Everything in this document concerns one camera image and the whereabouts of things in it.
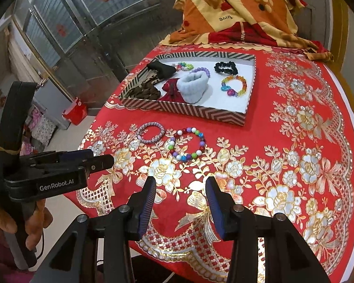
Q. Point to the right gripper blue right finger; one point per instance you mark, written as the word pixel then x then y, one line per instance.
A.
pixel 221 205

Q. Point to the red velvet bow clip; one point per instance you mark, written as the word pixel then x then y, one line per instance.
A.
pixel 172 94

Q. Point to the red floral tablecloth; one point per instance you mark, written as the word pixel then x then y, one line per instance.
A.
pixel 294 155

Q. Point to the red box on floor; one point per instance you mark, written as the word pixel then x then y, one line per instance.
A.
pixel 76 112

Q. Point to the striped white tray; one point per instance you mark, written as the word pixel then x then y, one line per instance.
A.
pixel 230 85

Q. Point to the orange red patterned blanket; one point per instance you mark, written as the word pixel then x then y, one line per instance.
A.
pixel 233 22

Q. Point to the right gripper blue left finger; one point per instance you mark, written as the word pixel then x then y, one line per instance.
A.
pixel 141 204

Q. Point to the person's left hand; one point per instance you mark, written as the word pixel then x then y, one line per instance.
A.
pixel 34 225

